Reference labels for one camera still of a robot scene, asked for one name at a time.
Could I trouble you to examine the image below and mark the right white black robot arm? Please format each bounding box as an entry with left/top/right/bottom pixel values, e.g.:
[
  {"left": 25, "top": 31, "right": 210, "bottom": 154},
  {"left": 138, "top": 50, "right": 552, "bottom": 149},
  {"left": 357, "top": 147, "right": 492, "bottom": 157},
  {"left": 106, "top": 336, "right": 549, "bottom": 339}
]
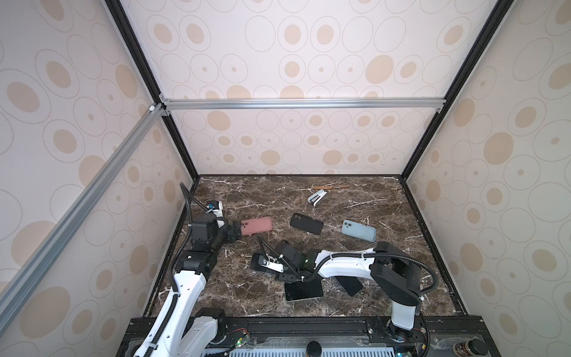
[{"left": 268, "top": 242, "right": 440, "bottom": 333}]

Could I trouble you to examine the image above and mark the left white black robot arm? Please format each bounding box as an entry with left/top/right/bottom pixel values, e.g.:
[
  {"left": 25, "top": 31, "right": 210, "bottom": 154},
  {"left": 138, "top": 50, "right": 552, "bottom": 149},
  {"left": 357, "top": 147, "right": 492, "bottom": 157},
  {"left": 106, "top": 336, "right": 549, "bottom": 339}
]
[{"left": 126, "top": 183, "right": 242, "bottom": 356}]

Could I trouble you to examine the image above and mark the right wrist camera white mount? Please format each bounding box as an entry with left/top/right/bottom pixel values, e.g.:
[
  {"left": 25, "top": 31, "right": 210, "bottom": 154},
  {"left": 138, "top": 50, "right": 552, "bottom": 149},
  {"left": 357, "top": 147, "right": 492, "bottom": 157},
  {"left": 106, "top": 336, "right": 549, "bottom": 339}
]
[{"left": 259, "top": 257, "right": 284, "bottom": 273}]

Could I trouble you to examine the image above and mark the black phone case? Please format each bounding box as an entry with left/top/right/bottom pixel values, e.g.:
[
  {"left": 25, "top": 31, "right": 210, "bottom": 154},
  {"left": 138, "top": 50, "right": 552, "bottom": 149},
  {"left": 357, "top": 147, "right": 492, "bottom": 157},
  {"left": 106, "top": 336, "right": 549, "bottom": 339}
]
[{"left": 289, "top": 213, "right": 324, "bottom": 235}]

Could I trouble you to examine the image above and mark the pink phone case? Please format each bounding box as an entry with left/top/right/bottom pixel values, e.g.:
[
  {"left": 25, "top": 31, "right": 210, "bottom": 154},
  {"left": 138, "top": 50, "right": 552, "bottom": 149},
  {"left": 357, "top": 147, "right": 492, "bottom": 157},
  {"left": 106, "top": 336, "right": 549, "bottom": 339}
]
[{"left": 241, "top": 217, "right": 273, "bottom": 236}]

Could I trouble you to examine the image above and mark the light blue phone case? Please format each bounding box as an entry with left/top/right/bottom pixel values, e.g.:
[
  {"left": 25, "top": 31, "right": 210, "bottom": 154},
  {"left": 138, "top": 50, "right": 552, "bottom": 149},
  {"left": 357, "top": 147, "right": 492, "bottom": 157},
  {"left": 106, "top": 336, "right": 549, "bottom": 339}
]
[{"left": 341, "top": 220, "right": 376, "bottom": 242}]

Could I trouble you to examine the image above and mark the white stapler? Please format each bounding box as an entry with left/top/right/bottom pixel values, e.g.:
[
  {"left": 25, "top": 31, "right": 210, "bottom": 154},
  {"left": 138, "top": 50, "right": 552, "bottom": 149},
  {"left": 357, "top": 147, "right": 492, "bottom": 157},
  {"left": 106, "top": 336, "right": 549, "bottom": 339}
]
[{"left": 307, "top": 189, "right": 327, "bottom": 207}]

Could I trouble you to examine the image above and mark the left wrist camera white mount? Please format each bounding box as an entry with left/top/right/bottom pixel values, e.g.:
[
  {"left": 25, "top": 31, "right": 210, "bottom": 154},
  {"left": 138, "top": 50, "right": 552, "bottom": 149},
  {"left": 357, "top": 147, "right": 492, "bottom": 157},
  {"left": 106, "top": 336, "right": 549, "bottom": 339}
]
[{"left": 207, "top": 200, "right": 223, "bottom": 217}]

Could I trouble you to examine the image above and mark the black knob centre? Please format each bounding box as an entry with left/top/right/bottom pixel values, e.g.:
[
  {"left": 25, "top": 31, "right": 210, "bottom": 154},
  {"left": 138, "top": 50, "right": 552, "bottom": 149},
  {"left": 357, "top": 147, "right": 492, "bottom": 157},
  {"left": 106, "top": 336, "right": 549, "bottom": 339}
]
[{"left": 306, "top": 341, "right": 323, "bottom": 357}]

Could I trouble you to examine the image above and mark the diagonal aluminium rail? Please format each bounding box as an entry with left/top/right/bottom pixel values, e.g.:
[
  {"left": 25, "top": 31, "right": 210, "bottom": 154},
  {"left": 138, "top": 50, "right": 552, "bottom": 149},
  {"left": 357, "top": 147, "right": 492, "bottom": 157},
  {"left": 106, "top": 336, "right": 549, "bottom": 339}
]
[{"left": 1, "top": 103, "right": 165, "bottom": 334}]

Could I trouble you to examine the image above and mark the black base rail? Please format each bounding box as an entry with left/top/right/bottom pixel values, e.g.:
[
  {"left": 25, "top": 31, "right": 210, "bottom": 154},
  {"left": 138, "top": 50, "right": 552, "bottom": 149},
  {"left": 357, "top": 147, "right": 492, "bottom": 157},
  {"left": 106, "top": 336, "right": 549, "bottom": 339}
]
[{"left": 115, "top": 314, "right": 503, "bottom": 357}]

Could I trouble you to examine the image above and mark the horizontal aluminium rail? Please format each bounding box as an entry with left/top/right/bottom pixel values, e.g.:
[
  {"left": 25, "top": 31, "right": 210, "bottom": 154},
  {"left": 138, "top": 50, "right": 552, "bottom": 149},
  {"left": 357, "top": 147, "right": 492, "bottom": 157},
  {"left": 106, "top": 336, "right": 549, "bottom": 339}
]
[{"left": 151, "top": 97, "right": 446, "bottom": 114}]

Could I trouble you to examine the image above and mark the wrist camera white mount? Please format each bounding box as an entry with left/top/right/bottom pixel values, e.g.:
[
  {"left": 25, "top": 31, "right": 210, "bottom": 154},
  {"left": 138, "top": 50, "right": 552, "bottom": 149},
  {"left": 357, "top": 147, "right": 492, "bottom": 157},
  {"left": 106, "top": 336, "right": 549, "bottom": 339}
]
[
  {"left": 259, "top": 257, "right": 284, "bottom": 273},
  {"left": 207, "top": 200, "right": 223, "bottom": 217}
]

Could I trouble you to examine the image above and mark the round button right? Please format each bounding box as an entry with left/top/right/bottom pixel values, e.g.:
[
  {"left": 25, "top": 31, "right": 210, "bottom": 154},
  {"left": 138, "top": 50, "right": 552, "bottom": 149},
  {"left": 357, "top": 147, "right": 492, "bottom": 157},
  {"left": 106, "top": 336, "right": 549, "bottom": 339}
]
[{"left": 452, "top": 339, "right": 489, "bottom": 357}]

